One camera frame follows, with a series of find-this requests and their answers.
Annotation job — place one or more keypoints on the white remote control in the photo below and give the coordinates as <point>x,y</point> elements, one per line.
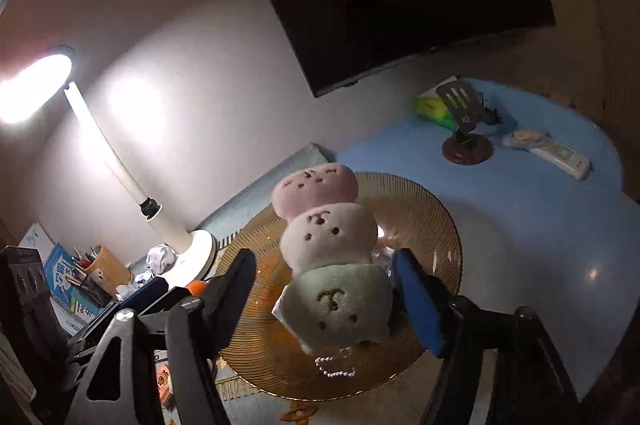
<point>560,157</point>

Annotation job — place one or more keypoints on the wooden pen holder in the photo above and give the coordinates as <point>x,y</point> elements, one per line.
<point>112,272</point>

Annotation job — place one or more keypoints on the small red orange object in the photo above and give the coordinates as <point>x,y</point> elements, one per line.
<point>196,287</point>

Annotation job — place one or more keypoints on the row of books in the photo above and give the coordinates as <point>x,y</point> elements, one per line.
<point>60,277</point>

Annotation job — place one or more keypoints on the green yellow tissue pack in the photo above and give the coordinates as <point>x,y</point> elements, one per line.
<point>430,107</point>

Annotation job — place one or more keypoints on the three-ball plush toy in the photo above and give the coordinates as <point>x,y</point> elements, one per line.
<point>327,240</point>

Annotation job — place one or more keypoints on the bunch of pencils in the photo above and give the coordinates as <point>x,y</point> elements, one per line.
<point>85,260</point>

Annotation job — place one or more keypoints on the black mesh pen holder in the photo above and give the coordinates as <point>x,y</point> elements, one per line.
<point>92,287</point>

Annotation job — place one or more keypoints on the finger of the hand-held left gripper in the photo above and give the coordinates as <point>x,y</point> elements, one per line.
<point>142,292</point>

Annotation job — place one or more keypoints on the small white beige device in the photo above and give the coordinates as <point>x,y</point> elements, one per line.
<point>520,137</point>

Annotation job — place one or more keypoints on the metal phone stand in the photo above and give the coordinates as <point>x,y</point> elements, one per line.
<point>462,105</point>

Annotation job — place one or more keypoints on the crumpled white paper ball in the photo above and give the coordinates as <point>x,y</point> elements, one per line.
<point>142,277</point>
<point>125,291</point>
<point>161,257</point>
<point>382,257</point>

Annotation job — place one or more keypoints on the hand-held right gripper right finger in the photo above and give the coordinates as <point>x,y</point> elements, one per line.
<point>420,305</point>

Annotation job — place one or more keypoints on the white desk lamp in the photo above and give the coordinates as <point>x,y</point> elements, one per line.
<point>100,140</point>

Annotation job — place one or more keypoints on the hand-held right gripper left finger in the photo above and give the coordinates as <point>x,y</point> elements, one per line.
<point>235,290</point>

